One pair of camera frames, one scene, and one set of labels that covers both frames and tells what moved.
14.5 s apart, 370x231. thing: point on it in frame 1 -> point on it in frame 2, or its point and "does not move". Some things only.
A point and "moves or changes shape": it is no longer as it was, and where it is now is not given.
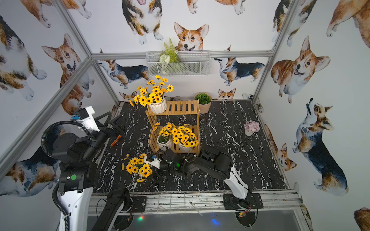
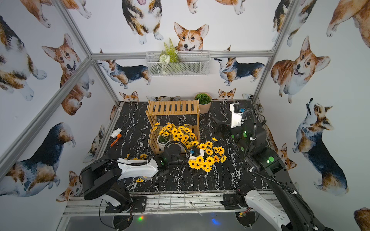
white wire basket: (191, 63) does not move
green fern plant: (169, 54) does not move
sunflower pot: (152, 96) moves or changes shape
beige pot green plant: (205, 99) does not move
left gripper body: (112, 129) -> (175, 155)
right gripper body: (165, 168) -> (237, 134)
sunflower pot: (164, 139) does not move
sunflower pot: (186, 140) does not move
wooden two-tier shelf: (176, 108) does not move
